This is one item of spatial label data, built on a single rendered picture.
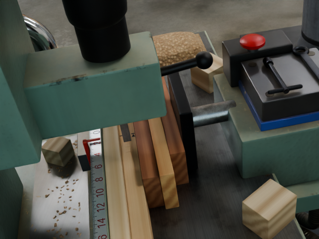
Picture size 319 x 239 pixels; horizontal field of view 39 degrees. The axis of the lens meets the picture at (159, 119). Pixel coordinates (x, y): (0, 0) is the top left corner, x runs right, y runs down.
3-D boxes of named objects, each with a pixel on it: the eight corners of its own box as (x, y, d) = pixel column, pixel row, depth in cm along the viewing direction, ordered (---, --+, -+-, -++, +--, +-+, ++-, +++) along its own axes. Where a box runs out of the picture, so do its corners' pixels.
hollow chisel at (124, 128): (131, 141, 54) (123, 108, 51) (123, 142, 54) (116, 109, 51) (130, 136, 55) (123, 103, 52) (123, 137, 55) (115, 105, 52)
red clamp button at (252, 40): (268, 49, 54) (268, 41, 53) (244, 53, 54) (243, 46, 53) (260, 37, 56) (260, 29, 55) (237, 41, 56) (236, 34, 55)
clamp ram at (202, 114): (246, 160, 55) (245, 101, 50) (186, 171, 55) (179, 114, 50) (227, 115, 62) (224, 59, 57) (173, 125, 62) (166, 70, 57)
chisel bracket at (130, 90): (169, 127, 50) (159, 61, 44) (42, 152, 49) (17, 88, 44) (160, 89, 55) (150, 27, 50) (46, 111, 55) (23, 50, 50)
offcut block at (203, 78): (191, 82, 70) (189, 62, 68) (211, 71, 72) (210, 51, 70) (209, 94, 68) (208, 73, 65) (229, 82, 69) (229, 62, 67)
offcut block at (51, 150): (64, 167, 74) (58, 152, 72) (45, 162, 76) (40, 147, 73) (75, 153, 76) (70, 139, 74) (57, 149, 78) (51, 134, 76)
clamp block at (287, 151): (350, 177, 56) (361, 121, 50) (243, 198, 55) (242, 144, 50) (303, 105, 67) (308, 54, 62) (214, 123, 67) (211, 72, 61)
